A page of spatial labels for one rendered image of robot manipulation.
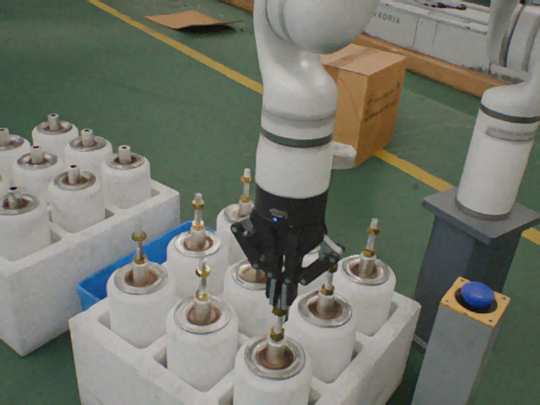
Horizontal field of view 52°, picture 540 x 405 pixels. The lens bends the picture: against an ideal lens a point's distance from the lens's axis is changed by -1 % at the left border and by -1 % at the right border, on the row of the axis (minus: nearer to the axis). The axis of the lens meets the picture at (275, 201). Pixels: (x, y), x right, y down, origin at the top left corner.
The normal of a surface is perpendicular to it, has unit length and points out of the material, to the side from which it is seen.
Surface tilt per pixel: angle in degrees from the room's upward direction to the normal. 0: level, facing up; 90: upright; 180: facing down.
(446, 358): 90
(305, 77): 12
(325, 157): 82
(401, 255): 0
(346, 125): 90
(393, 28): 90
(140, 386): 90
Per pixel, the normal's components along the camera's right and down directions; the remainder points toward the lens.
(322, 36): 0.04, 0.71
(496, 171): -0.31, 0.45
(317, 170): 0.54, 0.42
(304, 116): 0.09, 0.51
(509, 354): 0.07, -0.87
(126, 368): -0.59, 0.36
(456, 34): -0.81, 0.24
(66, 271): 0.80, 0.35
